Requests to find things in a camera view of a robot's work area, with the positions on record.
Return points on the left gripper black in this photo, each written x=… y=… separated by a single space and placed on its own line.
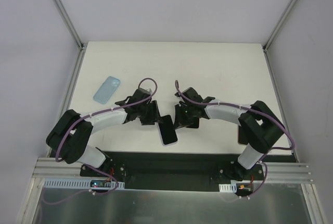
x=152 y=112

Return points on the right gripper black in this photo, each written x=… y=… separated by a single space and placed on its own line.
x=180 y=114

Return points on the lavender phone case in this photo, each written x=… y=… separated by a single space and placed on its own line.
x=170 y=143

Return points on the light blue phone case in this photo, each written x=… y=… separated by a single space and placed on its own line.
x=106 y=90

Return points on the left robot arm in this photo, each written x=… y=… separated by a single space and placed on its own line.
x=70 y=136

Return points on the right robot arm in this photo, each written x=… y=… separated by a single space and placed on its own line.
x=256 y=121

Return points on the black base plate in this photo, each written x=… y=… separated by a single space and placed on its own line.
x=177 y=171

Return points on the right white cable duct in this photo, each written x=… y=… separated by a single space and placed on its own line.
x=235 y=187

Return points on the white cable duct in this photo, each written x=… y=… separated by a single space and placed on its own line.
x=83 y=184
x=235 y=187

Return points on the left aluminium frame post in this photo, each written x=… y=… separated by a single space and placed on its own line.
x=69 y=24

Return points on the aluminium frame post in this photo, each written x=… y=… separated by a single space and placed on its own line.
x=69 y=24
x=280 y=24

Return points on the aluminium rail right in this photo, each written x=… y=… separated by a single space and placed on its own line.
x=290 y=173

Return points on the left white cable duct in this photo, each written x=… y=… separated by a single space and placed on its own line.
x=83 y=184

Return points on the right aluminium frame post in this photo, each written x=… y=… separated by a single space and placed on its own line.
x=280 y=24

